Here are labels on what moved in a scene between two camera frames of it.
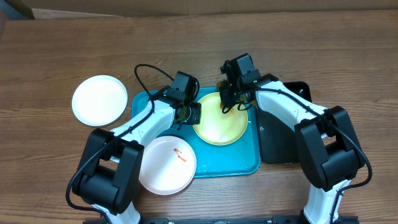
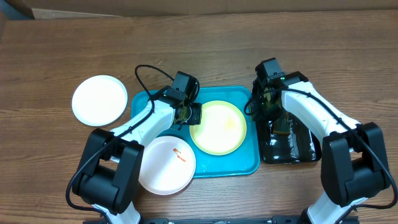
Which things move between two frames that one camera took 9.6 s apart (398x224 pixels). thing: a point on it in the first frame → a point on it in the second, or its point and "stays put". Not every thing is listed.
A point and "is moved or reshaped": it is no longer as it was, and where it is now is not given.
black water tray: x=277 y=135 stays put
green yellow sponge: x=218 y=84 → x=282 y=126
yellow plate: x=216 y=127 is moved or reshaped
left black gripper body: x=194 y=115 stays put
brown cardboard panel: x=56 y=9 stays put
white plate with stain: x=168 y=165 stays put
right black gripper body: x=226 y=95 → x=280 y=127
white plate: x=99 y=100 stays put
